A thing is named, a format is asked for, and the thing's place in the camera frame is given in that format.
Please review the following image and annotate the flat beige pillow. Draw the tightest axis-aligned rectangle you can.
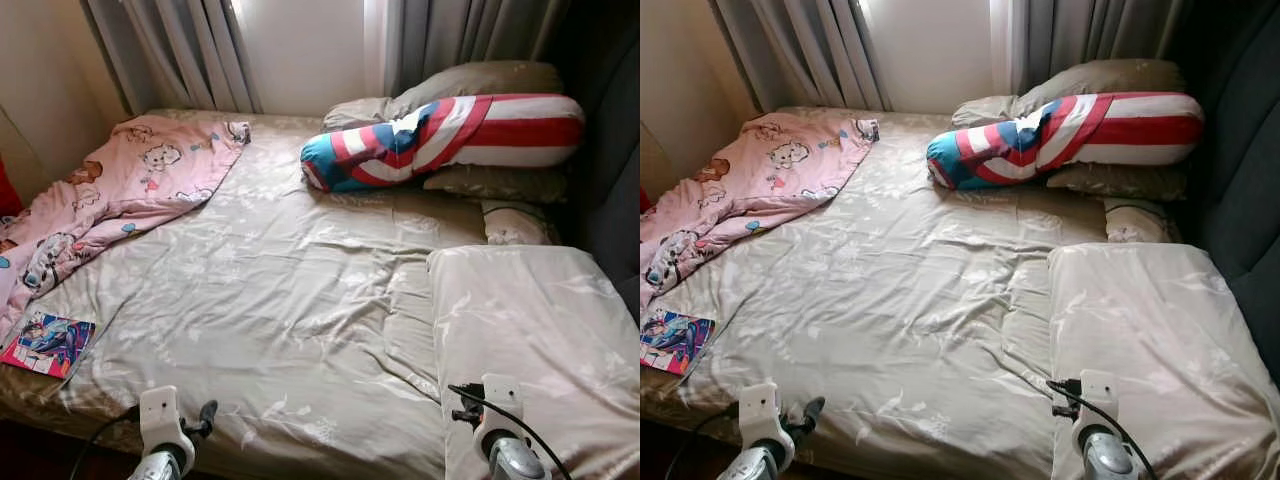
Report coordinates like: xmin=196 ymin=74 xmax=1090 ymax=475
xmin=1045 ymin=163 xmax=1191 ymax=204
xmin=420 ymin=165 xmax=572 ymax=207

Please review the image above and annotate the dark grey upholstered headboard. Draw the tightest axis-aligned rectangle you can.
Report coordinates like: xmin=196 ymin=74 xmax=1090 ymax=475
xmin=553 ymin=0 xmax=641 ymax=313
xmin=1163 ymin=0 xmax=1280 ymax=406

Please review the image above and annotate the small white printed pillow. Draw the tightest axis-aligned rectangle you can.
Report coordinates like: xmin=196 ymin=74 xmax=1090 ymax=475
xmin=480 ymin=200 xmax=557 ymax=247
xmin=1103 ymin=197 xmax=1181 ymax=245

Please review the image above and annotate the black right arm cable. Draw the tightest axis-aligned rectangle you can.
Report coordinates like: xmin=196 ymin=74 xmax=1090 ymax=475
xmin=447 ymin=383 xmax=574 ymax=480
xmin=1046 ymin=379 xmax=1161 ymax=480

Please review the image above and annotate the grey curtain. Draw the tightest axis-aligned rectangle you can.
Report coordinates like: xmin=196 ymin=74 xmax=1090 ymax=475
xmin=80 ymin=0 xmax=264 ymax=116
xmin=712 ymin=0 xmax=891 ymax=114
xmin=1008 ymin=0 xmax=1196 ymax=96
xmin=385 ymin=0 xmax=573 ymax=98

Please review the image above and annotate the red white blue shield pillow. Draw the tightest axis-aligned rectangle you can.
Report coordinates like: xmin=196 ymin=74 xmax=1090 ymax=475
xmin=925 ymin=91 xmax=1207 ymax=192
xmin=300 ymin=93 xmax=587 ymax=194

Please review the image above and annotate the colourful picture book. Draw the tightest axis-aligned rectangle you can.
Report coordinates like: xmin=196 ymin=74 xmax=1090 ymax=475
xmin=0 ymin=312 xmax=97 ymax=380
xmin=640 ymin=308 xmax=717 ymax=377

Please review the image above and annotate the beige floral bed sheet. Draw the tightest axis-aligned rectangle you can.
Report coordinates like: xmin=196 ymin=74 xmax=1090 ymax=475
xmin=0 ymin=107 xmax=561 ymax=480
xmin=640 ymin=105 xmax=1181 ymax=480

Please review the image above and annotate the large beige pillow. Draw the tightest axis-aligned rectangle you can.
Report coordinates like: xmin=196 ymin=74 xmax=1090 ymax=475
xmin=388 ymin=60 xmax=564 ymax=123
xmin=1012 ymin=58 xmax=1187 ymax=121

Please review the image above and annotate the beige padded board metal rim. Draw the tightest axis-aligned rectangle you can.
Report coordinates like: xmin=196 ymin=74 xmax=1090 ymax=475
xmin=640 ymin=120 xmax=677 ymax=203
xmin=0 ymin=105 xmax=48 ymax=206

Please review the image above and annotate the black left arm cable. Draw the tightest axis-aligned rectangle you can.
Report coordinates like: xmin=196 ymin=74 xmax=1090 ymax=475
xmin=68 ymin=405 xmax=142 ymax=480
xmin=665 ymin=402 xmax=742 ymax=480

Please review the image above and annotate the folded beige floral duvet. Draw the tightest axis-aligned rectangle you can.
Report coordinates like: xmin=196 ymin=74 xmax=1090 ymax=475
xmin=427 ymin=245 xmax=641 ymax=480
xmin=1047 ymin=242 xmax=1280 ymax=480

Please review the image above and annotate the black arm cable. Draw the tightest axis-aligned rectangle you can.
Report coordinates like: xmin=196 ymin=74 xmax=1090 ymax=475
xmin=68 ymin=405 xmax=142 ymax=480
xmin=665 ymin=402 xmax=742 ymax=480
xmin=447 ymin=383 xmax=574 ymax=480
xmin=1046 ymin=379 xmax=1161 ymax=480

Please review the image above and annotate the pink cartoon print blanket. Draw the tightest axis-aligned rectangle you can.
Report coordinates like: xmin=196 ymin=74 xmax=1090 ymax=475
xmin=640 ymin=111 xmax=881 ymax=323
xmin=0 ymin=112 xmax=252 ymax=343

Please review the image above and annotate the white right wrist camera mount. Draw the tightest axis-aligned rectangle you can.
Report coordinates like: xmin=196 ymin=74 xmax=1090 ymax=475
xmin=482 ymin=375 xmax=524 ymax=427
xmin=1080 ymin=370 xmax=1120 ymax=422

